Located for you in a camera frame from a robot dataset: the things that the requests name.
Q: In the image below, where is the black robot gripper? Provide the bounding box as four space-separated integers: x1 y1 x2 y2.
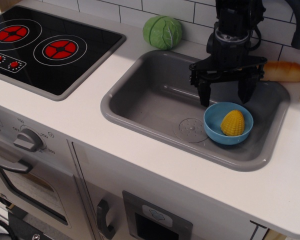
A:
189 34 267 107

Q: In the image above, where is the yellow toy corn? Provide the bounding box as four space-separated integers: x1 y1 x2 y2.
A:
220 109 245 137

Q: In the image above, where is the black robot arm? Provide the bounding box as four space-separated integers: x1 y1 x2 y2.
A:
189 0 267 107

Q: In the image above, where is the blue plastic bowl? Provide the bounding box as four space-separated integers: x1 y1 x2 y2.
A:
203 102 254 145

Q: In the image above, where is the grey toy sink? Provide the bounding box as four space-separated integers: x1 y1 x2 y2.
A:
100 50 290 172

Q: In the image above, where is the toy bread loaf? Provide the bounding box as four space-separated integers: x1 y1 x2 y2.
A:
261 61 300 83

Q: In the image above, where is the green toy cabbage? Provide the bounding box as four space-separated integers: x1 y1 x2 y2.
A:
142 15 183 50

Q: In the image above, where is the grey dishwasher control panel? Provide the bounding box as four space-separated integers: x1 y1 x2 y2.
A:
122 191 193 240

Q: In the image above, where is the black toy stovetop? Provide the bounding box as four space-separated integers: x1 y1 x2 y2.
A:
0 6 126 101

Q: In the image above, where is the toy oven door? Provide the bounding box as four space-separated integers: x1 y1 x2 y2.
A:
0 139 91 240

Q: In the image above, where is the grey oven knob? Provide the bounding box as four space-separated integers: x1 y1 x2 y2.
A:
13 128 43 152

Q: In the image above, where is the dark grey cabinet handle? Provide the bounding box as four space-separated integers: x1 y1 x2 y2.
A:
96 199 116 240

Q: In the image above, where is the grey oven door handle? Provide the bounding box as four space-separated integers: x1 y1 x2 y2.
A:
0 155 33 174

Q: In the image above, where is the black cable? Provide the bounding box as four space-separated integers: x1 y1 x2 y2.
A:
0 217 16 240

